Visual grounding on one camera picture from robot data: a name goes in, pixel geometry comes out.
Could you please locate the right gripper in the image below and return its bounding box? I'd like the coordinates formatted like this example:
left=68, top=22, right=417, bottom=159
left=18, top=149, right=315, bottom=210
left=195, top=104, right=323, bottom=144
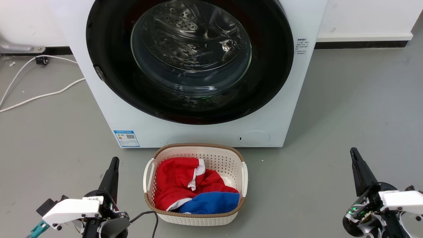
left=350, top=147, right=423, bottom=219

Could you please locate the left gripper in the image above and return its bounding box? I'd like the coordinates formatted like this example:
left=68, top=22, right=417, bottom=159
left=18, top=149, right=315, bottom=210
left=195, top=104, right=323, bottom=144
left=42, top=157, right=120, bottom=232

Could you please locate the black round glass washer door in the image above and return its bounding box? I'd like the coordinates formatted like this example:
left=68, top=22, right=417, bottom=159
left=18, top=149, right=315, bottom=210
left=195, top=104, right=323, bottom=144
left=86, top=0, right=294, bottom=125

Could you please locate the white front-load washing machine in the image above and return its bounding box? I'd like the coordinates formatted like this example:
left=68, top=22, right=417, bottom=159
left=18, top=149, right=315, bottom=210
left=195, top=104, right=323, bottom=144
left=48, top=0, right=328, bottom=148

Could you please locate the blue energy label sticker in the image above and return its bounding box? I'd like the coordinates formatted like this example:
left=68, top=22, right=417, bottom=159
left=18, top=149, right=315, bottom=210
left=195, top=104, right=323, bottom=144
left=114, top=130, right=140, bottom=148

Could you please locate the red and white garment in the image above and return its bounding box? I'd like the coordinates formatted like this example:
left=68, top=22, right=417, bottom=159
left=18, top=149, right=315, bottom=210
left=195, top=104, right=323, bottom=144
left=154, top=157, right=239, bottom=211

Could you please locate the blue garment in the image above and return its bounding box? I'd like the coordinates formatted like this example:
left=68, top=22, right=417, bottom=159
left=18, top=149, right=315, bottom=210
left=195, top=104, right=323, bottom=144
left=178, top=192, right=240, bottom=214

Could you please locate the round white filter cover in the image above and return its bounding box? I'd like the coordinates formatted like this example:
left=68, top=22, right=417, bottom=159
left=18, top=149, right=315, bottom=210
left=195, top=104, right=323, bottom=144
left=238, top=130, right=271, bottom=147

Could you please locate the white perforated laundry basket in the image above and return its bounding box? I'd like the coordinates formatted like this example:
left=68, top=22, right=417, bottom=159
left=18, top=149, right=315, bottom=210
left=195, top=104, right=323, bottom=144
left=143, top=143, right=248, bottom=226

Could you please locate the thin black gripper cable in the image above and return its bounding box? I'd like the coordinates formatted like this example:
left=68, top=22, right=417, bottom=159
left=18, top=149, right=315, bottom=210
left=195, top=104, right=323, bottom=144
left=130, top=211, right=159, bottom=238

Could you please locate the teal cable connector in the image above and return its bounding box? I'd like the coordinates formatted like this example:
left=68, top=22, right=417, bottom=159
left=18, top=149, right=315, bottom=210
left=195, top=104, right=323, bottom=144
left=26, top=220, right=50, bottom=238

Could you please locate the white floor cable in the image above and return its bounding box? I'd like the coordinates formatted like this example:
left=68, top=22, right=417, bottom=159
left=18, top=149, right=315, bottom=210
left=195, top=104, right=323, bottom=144
left=0, top=55, right=78, bottom=108
left=0, top=78, right=86, bottom=113

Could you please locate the grey metal bracket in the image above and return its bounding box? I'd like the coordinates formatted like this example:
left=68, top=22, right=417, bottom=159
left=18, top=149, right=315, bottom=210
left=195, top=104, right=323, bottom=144
left=0, top=39, right=46, bottom=54

